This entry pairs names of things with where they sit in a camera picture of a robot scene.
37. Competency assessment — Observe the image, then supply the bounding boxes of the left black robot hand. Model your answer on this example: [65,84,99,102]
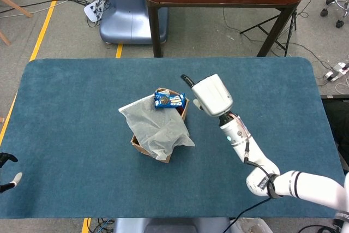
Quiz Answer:
[0,152,24,193]

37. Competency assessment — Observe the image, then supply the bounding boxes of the black bulky object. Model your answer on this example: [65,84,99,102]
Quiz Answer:
[321,94,349,179]

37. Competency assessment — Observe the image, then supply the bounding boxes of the grey translucent plastic bag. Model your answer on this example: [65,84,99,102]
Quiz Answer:
[118,94,196,160]

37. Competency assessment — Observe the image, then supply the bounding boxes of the blue felt table mat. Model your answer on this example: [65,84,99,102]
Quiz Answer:
[0,57,347,219]

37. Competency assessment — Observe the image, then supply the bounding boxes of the slanted wooden pole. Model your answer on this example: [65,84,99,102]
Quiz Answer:
[0,0,33,18]

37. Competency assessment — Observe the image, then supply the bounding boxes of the blue cookie snack pack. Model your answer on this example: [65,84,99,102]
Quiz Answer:
[153,88,188,110]

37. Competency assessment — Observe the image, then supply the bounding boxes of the open brown cardboard box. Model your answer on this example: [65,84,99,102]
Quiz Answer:
[130,87,190,164]

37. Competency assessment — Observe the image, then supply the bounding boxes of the white power strip with plugs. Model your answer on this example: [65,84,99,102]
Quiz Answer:
[83,0,106,22]

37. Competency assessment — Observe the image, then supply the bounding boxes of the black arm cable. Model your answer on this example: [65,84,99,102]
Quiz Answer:
[225,140,284,233]

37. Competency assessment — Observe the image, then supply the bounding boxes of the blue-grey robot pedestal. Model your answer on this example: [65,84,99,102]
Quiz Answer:
[99,0,169,45]

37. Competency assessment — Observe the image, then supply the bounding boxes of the white floor power strip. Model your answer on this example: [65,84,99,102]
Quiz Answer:
[323,62,349,82]

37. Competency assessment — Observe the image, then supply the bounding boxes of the black tripod stand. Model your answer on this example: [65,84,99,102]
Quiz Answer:
[239,0,321,57]

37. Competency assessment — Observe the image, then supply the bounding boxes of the grey-blue robot torso base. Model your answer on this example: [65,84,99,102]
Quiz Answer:
[113,217,231,233]

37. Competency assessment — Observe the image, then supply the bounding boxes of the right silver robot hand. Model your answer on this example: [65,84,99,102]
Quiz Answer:
[180,74,234,118]

